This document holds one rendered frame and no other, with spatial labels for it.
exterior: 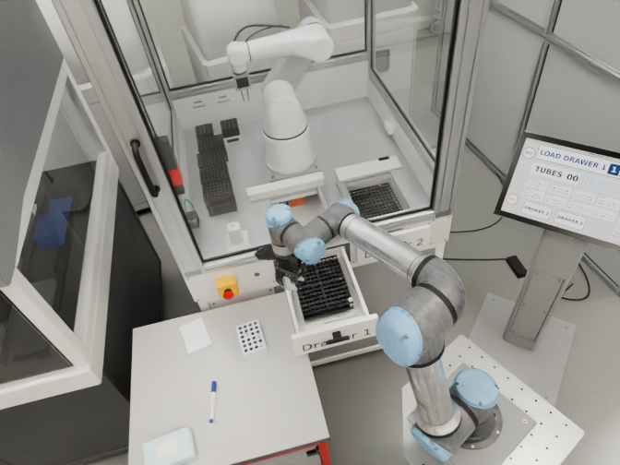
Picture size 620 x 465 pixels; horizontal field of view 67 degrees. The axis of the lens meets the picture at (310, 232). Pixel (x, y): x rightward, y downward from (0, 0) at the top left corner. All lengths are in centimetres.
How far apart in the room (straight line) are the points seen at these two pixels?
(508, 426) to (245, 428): 80
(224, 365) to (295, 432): 35
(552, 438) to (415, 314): 77
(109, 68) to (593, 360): 244
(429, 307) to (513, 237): 216
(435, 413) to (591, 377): 155
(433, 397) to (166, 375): 96
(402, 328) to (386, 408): 146
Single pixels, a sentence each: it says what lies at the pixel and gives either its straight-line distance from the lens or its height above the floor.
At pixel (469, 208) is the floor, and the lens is 327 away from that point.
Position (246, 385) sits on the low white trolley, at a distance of 169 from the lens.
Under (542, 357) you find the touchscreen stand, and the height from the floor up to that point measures 4.
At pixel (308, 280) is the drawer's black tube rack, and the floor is 87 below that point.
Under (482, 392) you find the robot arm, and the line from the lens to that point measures 140.
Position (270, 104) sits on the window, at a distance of 135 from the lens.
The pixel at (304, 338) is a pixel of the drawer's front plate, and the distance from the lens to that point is 155.
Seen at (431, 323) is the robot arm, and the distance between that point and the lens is 103.
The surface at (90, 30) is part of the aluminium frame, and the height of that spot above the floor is 183.
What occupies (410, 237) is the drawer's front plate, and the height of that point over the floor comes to 90.
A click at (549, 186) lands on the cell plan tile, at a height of 107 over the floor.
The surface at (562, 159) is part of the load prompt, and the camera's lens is 186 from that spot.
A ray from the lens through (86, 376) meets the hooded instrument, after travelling 177.
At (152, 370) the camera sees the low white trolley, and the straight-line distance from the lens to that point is 182.
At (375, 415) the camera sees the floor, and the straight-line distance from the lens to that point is 242.
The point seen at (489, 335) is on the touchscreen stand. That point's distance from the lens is 264.
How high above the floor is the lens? 225
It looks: 47 degrees down
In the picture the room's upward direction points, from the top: 8 degrees counter-clockwise
